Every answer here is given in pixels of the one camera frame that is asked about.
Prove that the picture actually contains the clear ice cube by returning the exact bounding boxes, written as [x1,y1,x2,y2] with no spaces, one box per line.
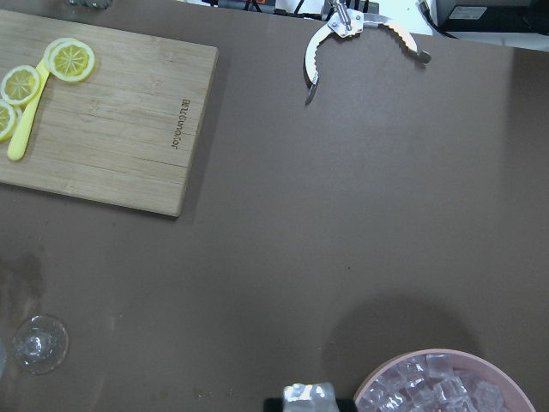
[282,382,339,412]

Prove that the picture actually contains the metal ice tongs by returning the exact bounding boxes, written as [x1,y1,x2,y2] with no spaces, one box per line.
[304,1,431,105]

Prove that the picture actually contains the pink bowl of ice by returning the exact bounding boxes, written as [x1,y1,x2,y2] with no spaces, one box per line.
[353,348,534,411]

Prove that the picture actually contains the wine glass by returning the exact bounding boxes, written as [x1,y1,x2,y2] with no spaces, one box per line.
[1,314,69,377]

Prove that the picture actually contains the brown table mat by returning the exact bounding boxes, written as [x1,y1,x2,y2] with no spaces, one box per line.
[1,1,548,411]

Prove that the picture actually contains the bamboo cutting board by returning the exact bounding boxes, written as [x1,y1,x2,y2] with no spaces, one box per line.
[1,10,218,216]

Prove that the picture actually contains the lemon slice upper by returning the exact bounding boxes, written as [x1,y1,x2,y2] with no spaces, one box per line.
[43,38,96,82]

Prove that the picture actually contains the lemon slice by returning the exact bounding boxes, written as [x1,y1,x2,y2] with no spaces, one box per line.
[1,65,41,106]
[0,100,22,142]
[43,38,96,82]

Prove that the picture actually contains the yellow plastic knife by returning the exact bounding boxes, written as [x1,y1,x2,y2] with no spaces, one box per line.
[7,58,50,161]

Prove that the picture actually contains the lemon slice lower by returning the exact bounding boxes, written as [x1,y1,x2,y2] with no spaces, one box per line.
[0,100,22,142]

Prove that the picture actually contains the lemon slice middle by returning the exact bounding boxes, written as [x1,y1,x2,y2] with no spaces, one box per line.
[1,65,41,106]

